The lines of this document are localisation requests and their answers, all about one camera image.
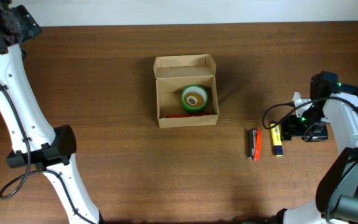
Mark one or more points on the small yellow tape roll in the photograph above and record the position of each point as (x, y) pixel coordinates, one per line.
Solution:
(194, 100)

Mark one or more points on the yellow blue highlighter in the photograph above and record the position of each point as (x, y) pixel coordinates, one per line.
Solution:
(276, 139)

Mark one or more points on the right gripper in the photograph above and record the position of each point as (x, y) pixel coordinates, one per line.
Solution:
(289, 127)

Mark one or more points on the cardboard box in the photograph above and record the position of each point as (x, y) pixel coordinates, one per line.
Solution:
(172, 75)

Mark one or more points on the orange utility knife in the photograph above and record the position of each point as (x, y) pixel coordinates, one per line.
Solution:
(186, 115)

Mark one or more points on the black orange stapler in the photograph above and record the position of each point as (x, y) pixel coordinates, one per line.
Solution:
(255, 142)

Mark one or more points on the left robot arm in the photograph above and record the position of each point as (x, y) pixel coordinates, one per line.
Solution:
(36, 145)

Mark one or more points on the green tape roll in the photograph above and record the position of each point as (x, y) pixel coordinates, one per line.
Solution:
(197, 89)

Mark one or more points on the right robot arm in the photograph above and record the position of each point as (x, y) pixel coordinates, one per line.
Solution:
(335, 103)

